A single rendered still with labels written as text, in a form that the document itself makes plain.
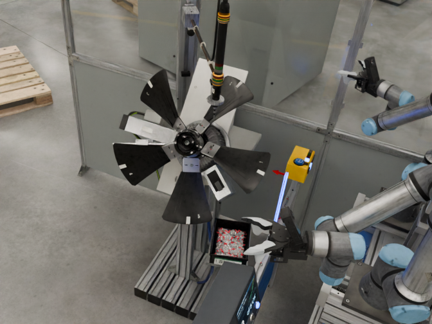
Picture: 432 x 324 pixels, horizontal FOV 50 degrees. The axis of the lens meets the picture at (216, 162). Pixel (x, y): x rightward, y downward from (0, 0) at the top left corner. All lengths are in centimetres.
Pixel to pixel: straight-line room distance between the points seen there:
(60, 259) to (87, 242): 20
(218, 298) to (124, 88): 191
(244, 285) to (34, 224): 219
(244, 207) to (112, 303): 105
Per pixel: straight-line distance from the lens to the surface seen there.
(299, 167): 223
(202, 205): 209
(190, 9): 240
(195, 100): 233
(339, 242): 138
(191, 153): 200
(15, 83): 468
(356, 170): 278
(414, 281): 156
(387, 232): 224
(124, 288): 300
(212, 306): 145
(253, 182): 198
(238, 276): 151
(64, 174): 377
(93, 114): 337
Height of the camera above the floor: 245
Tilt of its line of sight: 40 degrees down
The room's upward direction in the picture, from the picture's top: 6 degrees clockwise
